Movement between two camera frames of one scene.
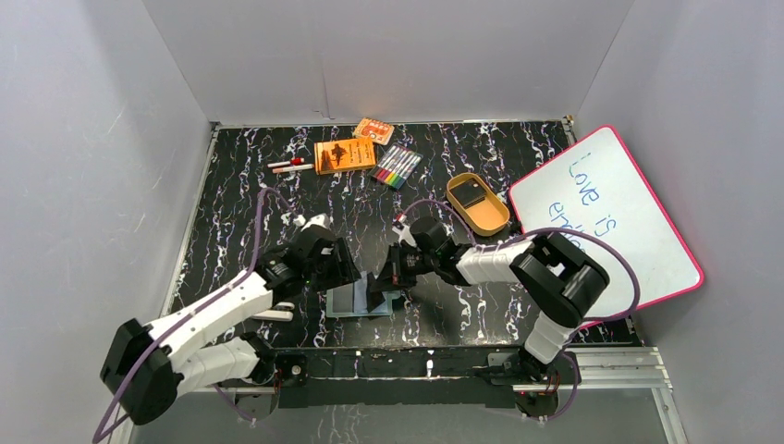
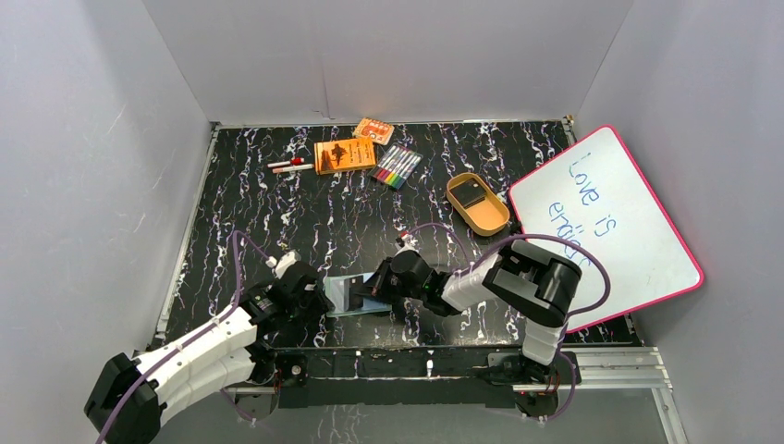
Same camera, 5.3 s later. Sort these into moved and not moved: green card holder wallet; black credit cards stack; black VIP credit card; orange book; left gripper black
Moved: left gripper black
Not moved: black credit cards stack; green card holder wallet; black VIP credit card; orange book
